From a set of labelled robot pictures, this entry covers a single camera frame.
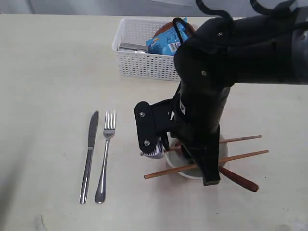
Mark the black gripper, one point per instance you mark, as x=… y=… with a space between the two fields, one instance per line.
x=196 y=128

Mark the grey-green ceramic bowl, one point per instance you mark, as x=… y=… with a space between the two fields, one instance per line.
x=175 y=159

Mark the brown wooden chopstick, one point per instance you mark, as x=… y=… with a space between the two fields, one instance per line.
x=226 y=141
x=193 y=166

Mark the brown wooden spoon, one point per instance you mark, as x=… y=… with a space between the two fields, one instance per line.
x=245 y=183

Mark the silver fork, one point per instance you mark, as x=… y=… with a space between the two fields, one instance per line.
x=108 y=133

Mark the silver table knife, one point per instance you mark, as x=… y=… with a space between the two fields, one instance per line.
x=90 y=149

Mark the white perforated plastic basket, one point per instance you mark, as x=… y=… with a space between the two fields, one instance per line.
x=137 y=30

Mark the blue snack packet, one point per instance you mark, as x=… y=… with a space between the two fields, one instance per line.
x=165 y=43

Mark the brown ceramic plate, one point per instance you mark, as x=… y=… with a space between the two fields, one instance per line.
x=189 y=29

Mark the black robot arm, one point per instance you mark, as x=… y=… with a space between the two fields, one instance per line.
x=269 y=48

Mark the silver metal tin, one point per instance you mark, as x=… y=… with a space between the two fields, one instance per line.
x=134 y=48

